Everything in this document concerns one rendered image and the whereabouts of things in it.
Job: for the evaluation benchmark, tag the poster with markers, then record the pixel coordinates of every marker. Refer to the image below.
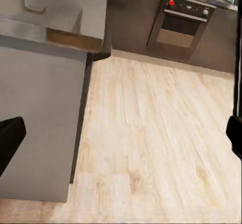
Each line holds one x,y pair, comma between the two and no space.
237,105

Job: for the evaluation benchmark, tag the dishwasher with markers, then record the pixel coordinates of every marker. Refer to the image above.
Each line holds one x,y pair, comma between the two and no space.
91,57

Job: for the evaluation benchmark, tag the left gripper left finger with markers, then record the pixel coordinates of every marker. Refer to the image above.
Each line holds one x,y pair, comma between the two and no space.
12,133

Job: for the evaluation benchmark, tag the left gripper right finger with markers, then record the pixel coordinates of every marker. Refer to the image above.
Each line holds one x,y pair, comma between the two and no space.
234,132

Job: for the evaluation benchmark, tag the oven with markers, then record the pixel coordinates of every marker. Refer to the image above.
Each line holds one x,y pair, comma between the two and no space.
179,25

